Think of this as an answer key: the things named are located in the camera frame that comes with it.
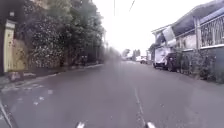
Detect grey asphalt road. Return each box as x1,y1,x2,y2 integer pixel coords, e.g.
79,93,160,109
0,59,224,128

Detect overhead wires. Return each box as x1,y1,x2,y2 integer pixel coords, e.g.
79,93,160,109
113,0,137,17

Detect distant white vehicle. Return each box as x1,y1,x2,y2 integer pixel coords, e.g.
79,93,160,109
134,55,148,64

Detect building with railed balcony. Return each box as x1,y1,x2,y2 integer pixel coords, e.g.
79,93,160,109
148,0,224,84

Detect distant trees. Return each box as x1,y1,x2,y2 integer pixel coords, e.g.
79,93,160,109
121,48,142,62

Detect yellow gate with pillar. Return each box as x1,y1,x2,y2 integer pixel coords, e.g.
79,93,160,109
2,19,30,73

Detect mass of trees and bushes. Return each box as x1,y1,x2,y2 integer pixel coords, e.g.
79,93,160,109
14,0,108,70

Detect concrete kerb strip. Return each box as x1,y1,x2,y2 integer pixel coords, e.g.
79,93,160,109
0,62,105,90

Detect dark vehicle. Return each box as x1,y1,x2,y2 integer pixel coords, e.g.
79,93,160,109
165,52,183,73

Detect robot's own part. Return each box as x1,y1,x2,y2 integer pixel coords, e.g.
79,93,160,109
145,121,157,128
76,121,86,128

